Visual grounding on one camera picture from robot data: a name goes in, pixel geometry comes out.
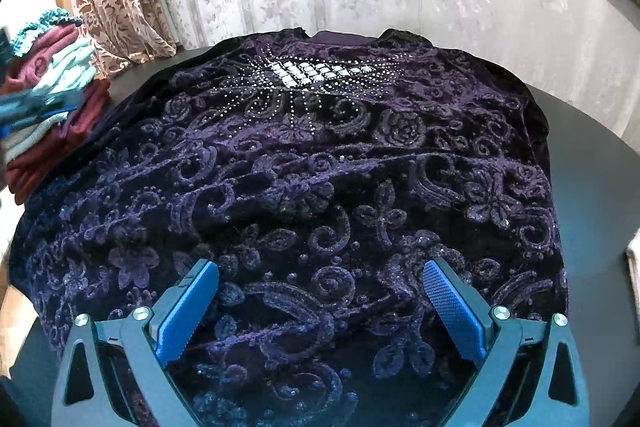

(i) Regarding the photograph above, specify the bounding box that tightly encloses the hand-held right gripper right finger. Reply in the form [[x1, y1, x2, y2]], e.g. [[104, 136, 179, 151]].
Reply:
[[421, 258, 591, 427]]

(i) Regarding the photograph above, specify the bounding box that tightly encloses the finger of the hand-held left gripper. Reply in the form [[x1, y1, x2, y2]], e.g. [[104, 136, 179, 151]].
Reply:
[[0, 88, 86, 138]]

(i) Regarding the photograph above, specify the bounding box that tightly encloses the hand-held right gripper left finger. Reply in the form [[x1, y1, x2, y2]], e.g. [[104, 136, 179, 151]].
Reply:
[[50, 258, 221, 427]]

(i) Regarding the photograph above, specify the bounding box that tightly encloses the dark purple velvet top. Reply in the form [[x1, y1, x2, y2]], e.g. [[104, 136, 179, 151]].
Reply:
[[10, 27, 568, 427]]

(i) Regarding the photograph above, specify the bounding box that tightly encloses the stack of folded clothes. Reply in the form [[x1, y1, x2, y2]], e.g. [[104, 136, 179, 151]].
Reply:
[[0, 8, 112, 206]]

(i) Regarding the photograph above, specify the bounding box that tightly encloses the pink knit sweater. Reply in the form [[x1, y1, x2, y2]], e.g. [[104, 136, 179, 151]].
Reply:
[[627, 241, 640, 309]]

